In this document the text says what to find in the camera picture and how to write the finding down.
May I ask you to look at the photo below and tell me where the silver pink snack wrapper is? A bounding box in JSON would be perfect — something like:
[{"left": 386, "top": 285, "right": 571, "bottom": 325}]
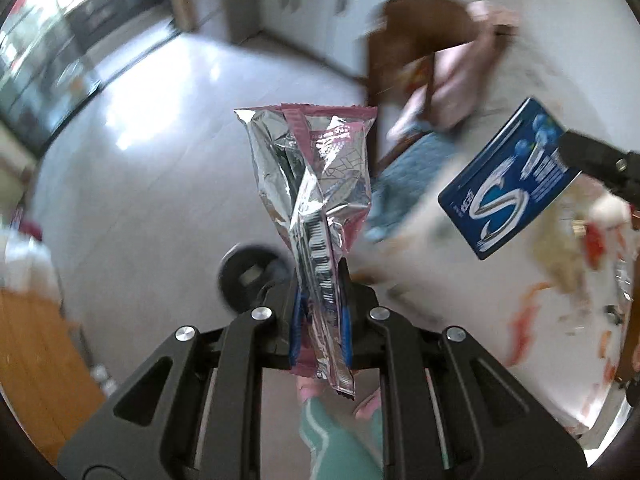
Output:
[{"left": 234, "top": 103, "right": 379, "bottom": 401}]

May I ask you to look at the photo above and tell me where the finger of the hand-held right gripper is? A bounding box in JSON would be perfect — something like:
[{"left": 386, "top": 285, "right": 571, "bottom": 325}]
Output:
[{"left": 557, "top": 130, "right": 640, "bottom": 198}]

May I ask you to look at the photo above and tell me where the wooden cabinet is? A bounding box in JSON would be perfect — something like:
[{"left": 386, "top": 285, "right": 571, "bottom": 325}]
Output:
[{"left": 0, "top": 287, "right": 108, "bottom": 466}]

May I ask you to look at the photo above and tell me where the white tall cabinet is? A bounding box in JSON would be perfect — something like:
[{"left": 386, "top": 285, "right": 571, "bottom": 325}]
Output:
[{"left": 200, "top": 0, "right": 416, "bottom": 76}]

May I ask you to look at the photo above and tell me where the dark red container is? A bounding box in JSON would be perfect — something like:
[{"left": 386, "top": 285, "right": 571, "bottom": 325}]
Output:
[{"left": 15, "top": 207, "right": 43, "bottom": 236}]

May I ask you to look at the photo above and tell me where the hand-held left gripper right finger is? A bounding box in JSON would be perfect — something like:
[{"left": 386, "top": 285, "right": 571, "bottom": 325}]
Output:
[{"left": 337, "top": 257, "right": 588, "bottom": 480}]

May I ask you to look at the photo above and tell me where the blue chewing gum pack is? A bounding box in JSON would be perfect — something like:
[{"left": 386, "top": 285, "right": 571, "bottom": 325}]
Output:
[{"left": 437, "top": 97, "right": 583, "bottom": 261}]

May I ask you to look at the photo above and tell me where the brown wooden chair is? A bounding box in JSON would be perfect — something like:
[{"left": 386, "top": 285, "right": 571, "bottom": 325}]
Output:
[{"left": 357, "top": 0, "right": 521, "bottom": 126}]

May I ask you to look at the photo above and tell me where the printed tablecloth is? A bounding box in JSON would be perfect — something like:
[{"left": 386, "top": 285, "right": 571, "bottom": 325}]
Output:
[{"left": 500, "top": 185, "right": 640, "bottom": 436}]

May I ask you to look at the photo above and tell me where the white plastic bag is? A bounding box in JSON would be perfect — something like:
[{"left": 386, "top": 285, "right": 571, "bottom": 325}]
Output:
[{"left": 0, "top": 227, "right": 61, "bottom": 301}]

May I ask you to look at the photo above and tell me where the person's teal trouser leg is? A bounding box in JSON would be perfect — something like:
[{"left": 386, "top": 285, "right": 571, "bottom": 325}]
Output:
[{"left": 299, "top": 395, "right": 383, "bottom": 480}]

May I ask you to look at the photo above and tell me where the pink slipper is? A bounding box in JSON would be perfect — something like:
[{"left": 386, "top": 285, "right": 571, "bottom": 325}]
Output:
[
  {"left": 295, "top": 377, "right": 321, "bottom": 403},
  {"left": 352, "top": 392, "right": 383, "bottom": 421}
]

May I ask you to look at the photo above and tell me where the pink cloth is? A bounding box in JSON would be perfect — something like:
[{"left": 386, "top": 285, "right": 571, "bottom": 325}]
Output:
[{"left": 387, "top": 0, "right": 518, "bottom": 146}]

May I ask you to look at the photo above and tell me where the large glass window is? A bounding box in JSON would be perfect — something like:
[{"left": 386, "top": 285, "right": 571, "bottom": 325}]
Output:
[{"left": 0, "top": 0, "right": 166, "bottom": 151}]

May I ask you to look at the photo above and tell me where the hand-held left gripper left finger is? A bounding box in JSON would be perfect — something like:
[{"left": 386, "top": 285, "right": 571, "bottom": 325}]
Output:
[{"left": 57, "top": 280, "right": 306, "bottom": 480}]

